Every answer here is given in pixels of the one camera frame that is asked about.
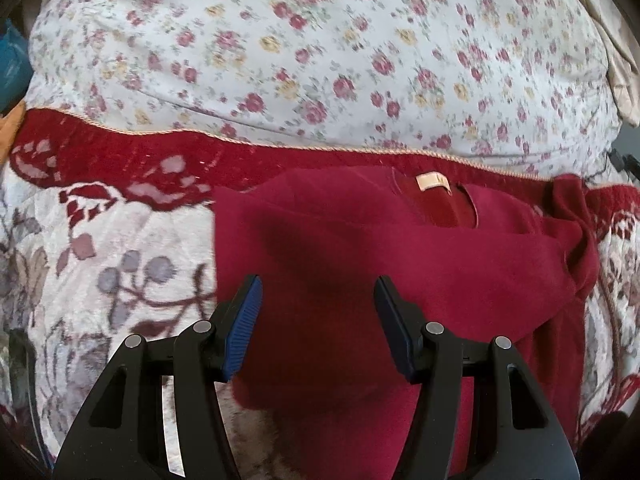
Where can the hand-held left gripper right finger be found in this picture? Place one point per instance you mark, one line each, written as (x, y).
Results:
(391, 325)

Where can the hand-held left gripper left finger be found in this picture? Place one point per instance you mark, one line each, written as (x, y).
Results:
(244, 327)

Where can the red sweater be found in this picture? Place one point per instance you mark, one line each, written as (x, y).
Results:
(325, 240)

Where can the red bordered floral blanket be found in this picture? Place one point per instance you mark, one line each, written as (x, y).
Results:
(75, 260)

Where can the black power adapter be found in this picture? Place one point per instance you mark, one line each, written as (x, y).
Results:
(625, 162)

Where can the white rose print quilt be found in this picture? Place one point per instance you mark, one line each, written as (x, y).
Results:
(300, 35)

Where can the grey cabinet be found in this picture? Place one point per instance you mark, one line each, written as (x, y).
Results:
(631, 140)

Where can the orange cloth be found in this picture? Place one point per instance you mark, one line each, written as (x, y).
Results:
(11, 130)

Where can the beige curtain cloth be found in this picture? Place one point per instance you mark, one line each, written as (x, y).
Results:
(622, 60)

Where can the blue bag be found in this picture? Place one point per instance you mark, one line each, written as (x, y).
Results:
(12, 60)

